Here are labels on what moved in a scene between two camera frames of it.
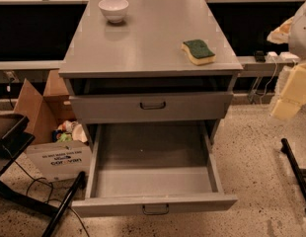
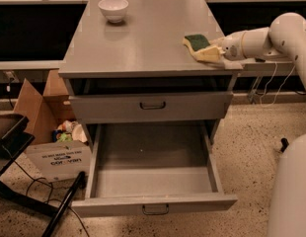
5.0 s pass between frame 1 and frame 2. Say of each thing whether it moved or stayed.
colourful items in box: stayed
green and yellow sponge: moved
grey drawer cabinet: stayed
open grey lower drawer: stayed
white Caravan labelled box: stayed
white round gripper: moved
